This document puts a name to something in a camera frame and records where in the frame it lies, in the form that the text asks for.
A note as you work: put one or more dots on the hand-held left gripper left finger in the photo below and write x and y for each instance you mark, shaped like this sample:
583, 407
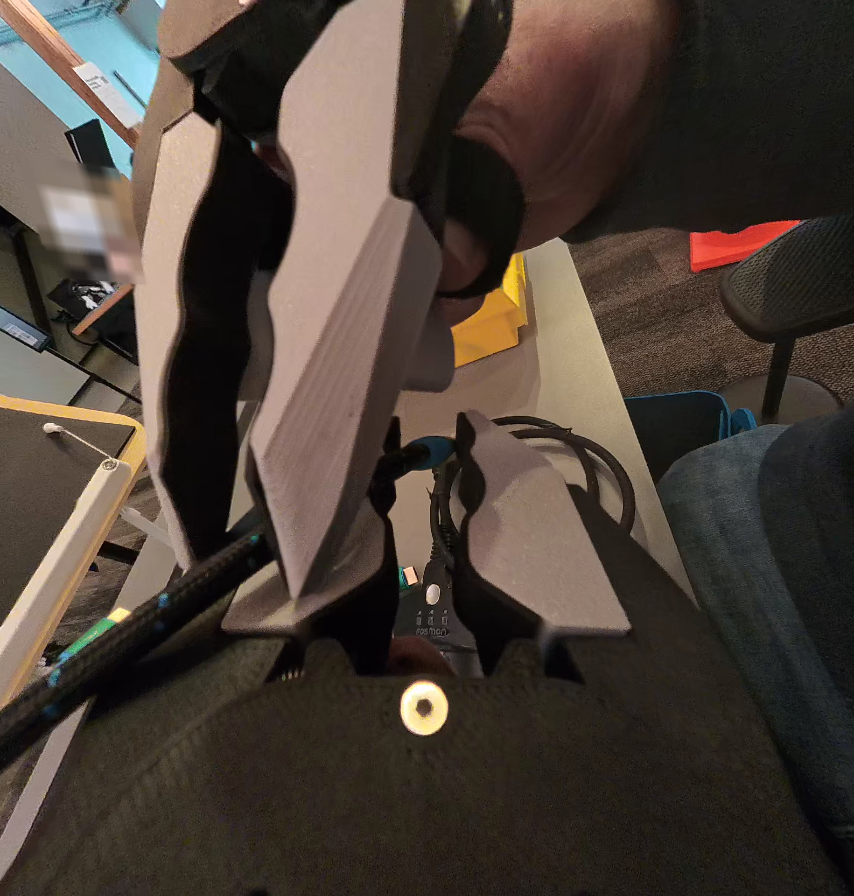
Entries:
266, 616

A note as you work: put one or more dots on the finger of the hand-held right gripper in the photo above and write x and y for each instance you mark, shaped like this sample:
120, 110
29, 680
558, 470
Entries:
343, 280
161, 280

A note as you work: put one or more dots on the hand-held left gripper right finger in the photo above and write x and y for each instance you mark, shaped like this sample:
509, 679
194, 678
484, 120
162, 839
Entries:
546, 560

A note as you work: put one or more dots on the black hdmi switch box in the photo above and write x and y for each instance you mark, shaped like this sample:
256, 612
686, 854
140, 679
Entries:
434, 595

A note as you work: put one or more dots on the yellow plastic bin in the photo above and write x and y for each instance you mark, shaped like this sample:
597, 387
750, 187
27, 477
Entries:
490, 322

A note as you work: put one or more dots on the person's right forearm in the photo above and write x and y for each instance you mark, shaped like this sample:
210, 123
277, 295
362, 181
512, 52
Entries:
763, 112

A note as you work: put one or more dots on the person's right hand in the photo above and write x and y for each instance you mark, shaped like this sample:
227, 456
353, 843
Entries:
581, 112

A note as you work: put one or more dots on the small black screen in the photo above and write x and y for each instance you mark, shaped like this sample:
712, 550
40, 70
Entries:
14, 326

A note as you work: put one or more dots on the blue plastic bin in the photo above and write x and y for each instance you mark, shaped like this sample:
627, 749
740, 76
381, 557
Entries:
679, 427

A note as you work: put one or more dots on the person's leg in jeans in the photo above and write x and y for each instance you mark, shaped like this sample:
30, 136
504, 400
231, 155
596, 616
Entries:
777, 588

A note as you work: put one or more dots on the grey panel with wooden rim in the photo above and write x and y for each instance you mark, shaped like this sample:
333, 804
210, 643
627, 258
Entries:
35, 504

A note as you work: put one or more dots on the orange cone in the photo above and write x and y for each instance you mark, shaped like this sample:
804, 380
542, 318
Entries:
742, 245

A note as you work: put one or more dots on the black office chair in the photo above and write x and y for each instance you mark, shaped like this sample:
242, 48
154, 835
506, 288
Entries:
805, 280

